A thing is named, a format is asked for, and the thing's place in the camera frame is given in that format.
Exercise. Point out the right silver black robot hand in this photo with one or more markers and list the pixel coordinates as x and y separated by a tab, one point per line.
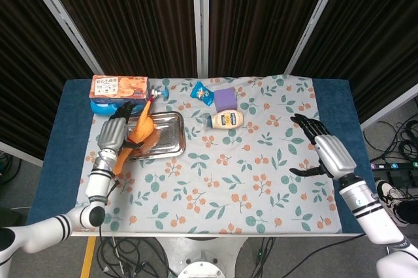
336	157

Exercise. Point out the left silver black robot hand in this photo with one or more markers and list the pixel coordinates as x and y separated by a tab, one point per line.
112	134

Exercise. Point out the orange rubber chicken toy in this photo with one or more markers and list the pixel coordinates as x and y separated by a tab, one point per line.
143	128

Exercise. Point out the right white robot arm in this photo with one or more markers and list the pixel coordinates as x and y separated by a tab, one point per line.
375	216

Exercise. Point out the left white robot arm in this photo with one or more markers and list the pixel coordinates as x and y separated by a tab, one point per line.
98	186

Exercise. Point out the stainless steel tray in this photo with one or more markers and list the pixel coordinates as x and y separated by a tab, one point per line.
170	134

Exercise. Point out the mayonnaise bottle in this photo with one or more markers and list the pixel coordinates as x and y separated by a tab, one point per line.
227	119

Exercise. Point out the blue pump bottle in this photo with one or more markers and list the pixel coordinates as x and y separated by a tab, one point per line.
101	108

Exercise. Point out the orange blue snack box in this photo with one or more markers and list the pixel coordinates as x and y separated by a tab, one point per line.
117	87

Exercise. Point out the white black sneaker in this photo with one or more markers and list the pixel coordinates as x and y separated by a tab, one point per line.
387	190

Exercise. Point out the dark blue table mat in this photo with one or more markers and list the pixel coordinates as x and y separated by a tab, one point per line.
55	160

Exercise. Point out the blue snack packet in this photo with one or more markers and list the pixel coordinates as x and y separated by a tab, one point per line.
200	92

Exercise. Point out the floral fruit print tablecloth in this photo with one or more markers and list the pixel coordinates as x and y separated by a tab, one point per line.
228	193

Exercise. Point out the purple cube block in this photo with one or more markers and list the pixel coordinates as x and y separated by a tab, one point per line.
225	100

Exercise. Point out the dark screen panel white frame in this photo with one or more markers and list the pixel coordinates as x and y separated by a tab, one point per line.
375	30
29	62
130	13
261	13

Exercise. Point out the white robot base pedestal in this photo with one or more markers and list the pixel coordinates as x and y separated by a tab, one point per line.
202	268

